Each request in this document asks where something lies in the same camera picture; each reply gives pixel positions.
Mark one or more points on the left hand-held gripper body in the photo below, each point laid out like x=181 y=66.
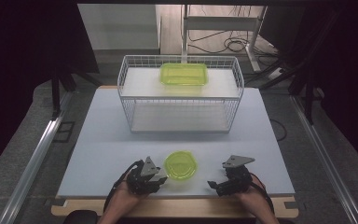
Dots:
x=144 y=179

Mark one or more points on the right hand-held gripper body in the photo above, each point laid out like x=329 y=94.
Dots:
x=237 y=175

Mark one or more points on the round green-lidded plastic container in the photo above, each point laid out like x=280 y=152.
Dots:
x=180 y=166

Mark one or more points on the rectangular green-lidded plastic container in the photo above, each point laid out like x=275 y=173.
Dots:
x=183 y=74

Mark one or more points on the person's left hand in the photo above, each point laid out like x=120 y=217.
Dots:
x=129 y=194

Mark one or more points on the person's right hand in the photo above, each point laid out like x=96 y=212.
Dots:
x=250 y=194

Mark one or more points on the black metal stand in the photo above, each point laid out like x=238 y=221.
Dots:
x=56 y=93
x=309 y=93

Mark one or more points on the aluminium rail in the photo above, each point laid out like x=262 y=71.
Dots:
x=34 y=161
x=326 y=161

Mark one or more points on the white metal desk frame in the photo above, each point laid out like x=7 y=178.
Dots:
x=220 y=23

